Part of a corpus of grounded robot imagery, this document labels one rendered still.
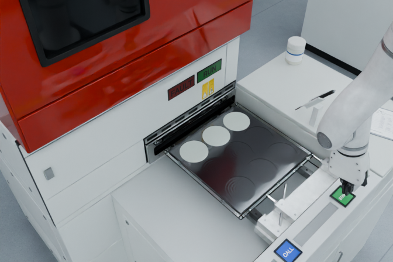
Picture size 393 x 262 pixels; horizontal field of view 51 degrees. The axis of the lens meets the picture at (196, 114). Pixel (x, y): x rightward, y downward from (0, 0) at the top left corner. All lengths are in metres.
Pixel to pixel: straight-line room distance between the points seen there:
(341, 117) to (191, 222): 0.62
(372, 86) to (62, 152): 0.81
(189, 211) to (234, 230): 0.16
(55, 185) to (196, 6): 0.65
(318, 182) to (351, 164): 0.28
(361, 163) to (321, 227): 0.22
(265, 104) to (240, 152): 0.22
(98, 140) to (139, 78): 0.24
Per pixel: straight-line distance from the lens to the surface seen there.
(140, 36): 1.08
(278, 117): 1.54
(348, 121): 0.99
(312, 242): 1.21
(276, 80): 1.64
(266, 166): 1.42
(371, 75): 0.97
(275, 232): 1.27
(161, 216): 1.39
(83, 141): 1.23
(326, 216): 1.27
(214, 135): 1.49
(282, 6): 4.11
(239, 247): 1.33
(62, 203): 1.35
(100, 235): 1.61
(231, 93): 1.61
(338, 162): 1.20
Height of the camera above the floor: 1.99
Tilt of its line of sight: 44 degrees down
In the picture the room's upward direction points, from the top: straight up
